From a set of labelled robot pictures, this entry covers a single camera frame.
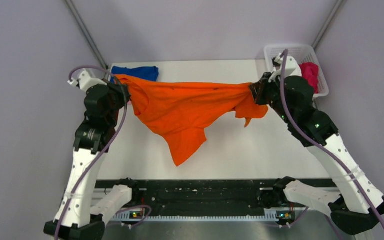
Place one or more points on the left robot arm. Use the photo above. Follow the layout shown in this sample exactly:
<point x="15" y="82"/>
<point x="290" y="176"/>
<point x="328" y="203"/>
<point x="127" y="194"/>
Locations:
<point x="76" y="219"/>

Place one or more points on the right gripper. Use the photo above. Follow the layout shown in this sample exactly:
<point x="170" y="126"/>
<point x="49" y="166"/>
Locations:
<point x="259" y="88"/>

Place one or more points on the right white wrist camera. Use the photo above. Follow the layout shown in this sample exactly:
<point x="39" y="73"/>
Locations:
<point x="285" y="67"/>

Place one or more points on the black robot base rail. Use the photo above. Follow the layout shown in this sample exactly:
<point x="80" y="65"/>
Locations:
<point x="239" y="200"/>

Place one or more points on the magenta t shirt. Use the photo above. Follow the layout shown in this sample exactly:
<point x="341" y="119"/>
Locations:
<point x="310" y="71"/>

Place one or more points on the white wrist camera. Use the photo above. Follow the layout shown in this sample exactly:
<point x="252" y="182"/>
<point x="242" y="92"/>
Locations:
<point x="285" y="67"/>
<point x="84" y="79"/>

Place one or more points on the white plastic basket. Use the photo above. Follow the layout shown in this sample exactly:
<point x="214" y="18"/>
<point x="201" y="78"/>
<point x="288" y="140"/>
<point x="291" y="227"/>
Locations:
<point x="303" y="54"/>

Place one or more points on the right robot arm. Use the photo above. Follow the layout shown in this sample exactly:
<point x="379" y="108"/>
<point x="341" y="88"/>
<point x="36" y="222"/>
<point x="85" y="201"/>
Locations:
<point x="358" y="206"/>

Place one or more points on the orange t shirt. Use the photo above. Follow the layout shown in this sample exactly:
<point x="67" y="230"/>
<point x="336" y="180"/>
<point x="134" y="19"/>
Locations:
<point x="180" y="112"/>

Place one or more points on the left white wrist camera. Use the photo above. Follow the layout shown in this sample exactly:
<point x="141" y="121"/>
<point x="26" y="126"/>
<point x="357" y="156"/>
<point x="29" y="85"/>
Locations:
<point x="84" y="79"/>

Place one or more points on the folded blue t shirt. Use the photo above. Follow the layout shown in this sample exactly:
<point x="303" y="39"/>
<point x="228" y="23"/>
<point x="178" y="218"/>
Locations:
<point x="149" y="73"/>

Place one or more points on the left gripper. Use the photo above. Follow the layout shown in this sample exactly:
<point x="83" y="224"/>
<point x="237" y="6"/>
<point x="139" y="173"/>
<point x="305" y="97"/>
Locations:
<point x="117" y="89"/>

